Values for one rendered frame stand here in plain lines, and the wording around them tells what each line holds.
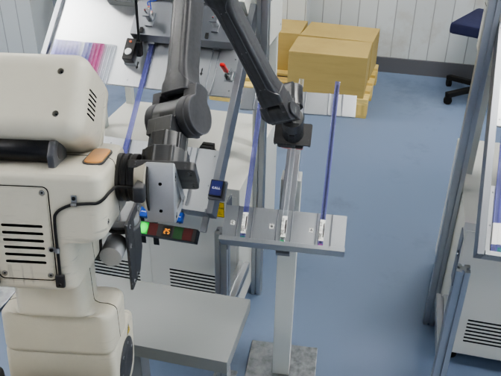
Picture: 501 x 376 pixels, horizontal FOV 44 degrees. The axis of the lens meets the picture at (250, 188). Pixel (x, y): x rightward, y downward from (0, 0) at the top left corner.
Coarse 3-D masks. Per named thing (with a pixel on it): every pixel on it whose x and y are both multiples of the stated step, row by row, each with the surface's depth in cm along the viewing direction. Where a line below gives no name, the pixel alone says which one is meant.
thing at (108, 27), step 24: (72, 0) 217; (96, 0) 216; (72, 24) 214; (96, 24) 213; (120, 24) 211; (120, 48) 208; (144, 48) 207; (120, 72) 206; (216, 72) 200; (216, 96) 199
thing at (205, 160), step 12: (120, 144) 198; (132, 144) 197; (144, 144) 197; (192, 156) 193; (204, 156) 192; (216, 156) 192; (204, 168) 191; (204, 180) 190; (192, 192) 190; (204, 192) 189; (192, 204) 188; (204, 204) 188
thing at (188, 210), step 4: (140, 204) 192; (184, 208) 186; (188, 208) 186; (192, 208) 186; (196, 208) 186; (200, 208) 185; (204, 208) 185; (184, 212) 190; (188, 212) 189; (192, 212) 188; (196, 212) 187; (200, 212) 186; (204, 212) 185; (208, 216) 190
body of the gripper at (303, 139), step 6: (276, 126) 173; (306, 126) 172; (276, 132) 172; (282, 132) 172; (300, 132) 166; (306, 132) 172; (276, 138) 172; (282, 138) 172; (288, 138) 169; (294, 138) 168; (300, 138) 170; (306, 138) 171; (288, 144) 171; (294, 144) 171; (300, 144) 171; (306, 144) 171
